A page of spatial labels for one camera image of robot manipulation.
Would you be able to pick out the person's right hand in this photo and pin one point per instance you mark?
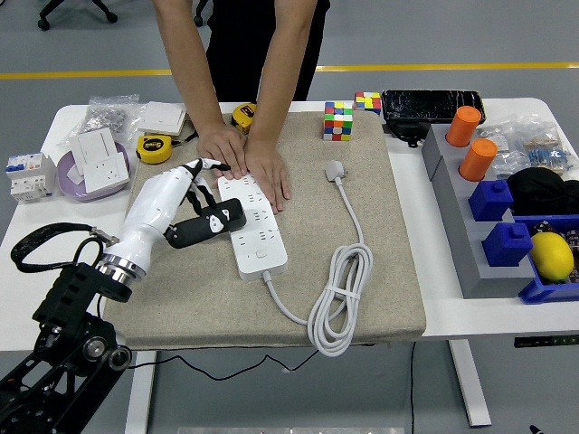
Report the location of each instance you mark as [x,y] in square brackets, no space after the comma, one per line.
[224,147]

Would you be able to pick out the blue plastic bin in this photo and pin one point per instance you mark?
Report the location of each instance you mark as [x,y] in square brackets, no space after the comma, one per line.
[543,291]

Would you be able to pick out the white power strip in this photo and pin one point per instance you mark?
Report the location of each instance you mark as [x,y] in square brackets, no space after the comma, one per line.
[262,257]

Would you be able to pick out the yellow black tape measure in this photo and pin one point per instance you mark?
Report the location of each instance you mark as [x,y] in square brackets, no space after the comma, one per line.
[154,148]
[243,116]

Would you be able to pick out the small colourful puzzle cube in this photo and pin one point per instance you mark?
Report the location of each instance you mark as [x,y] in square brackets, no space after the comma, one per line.
[367,102]

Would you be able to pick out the small white card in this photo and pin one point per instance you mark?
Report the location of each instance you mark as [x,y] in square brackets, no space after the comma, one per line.
[73,174]

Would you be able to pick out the white wall socket panel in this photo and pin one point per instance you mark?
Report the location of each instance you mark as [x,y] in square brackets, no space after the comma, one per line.
[106,172]

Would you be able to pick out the white switch box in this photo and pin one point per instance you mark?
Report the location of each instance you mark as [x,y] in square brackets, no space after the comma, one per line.
[160,116]

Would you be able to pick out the yellow lemon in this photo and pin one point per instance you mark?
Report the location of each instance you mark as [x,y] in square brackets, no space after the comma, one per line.
[551,256]

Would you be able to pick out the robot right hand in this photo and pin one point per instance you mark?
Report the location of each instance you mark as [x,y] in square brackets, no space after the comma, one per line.
[535,430]

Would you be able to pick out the black cloth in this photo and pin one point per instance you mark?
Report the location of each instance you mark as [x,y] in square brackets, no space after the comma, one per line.
[543,190]

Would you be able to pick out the person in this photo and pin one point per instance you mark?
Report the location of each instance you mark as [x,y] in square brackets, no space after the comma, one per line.
[253,45]

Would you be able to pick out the person's right forearm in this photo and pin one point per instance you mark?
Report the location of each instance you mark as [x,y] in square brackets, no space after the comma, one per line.
[190,68]

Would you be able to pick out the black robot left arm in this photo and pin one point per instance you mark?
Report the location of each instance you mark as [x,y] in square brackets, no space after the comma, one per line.
[68,298]

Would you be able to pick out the grey-brown mat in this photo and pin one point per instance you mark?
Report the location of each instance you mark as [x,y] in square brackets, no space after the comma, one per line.
[226,307]

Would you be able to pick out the small black device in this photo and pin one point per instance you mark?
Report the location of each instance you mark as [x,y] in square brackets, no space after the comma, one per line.
[407,131]

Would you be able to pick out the purple bowl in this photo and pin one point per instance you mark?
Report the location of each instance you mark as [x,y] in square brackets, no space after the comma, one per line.
[90,194]

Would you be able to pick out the orange cylinder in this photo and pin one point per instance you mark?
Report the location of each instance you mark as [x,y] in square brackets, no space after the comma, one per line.
[478,159]
[462,125]

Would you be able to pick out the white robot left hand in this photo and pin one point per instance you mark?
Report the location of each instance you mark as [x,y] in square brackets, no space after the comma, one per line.
[154,203]

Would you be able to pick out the black wrapped tray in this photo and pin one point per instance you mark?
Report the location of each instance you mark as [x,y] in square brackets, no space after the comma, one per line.
[425,105]

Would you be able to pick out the black plug adapter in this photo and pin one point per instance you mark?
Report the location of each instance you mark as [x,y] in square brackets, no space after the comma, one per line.
[237,217]

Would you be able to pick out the white table leg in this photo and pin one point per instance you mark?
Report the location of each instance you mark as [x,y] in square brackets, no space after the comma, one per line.
[141,402]
[470,384]

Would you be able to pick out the black table control panel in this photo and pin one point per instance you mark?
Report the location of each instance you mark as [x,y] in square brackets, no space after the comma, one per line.
[545,342]

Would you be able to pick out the person's left hand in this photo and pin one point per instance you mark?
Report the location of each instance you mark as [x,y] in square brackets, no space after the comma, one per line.
[269,167]

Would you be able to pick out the white circuit breaker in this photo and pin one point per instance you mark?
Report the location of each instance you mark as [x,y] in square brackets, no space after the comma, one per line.
[29,176]

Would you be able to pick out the white switch panel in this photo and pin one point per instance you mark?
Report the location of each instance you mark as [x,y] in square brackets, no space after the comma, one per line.
[92,144]

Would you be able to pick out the clear bag with blue parts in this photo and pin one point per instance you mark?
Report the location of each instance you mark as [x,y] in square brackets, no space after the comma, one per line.
[549,156]

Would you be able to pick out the clear bag of screws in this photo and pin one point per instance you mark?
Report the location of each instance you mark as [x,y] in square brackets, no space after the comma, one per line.
[106,117]

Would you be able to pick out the person's left forearm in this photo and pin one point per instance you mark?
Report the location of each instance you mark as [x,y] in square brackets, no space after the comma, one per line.
[285,68]

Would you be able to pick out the black office chair base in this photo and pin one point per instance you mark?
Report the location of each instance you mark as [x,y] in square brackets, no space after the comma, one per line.
[111,17]
[199,20]

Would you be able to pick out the grey block holder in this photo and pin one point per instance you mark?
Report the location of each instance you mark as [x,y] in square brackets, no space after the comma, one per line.
[470,271]

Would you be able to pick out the blue square block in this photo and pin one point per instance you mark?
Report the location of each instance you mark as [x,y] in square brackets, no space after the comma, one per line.
[490,200]
[506,244]

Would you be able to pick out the large colourful puzzle cube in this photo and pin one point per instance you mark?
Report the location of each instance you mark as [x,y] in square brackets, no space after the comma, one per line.
[338,120]

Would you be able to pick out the clear bag with white parts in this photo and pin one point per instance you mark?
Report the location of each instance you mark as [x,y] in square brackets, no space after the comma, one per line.
[509,160]

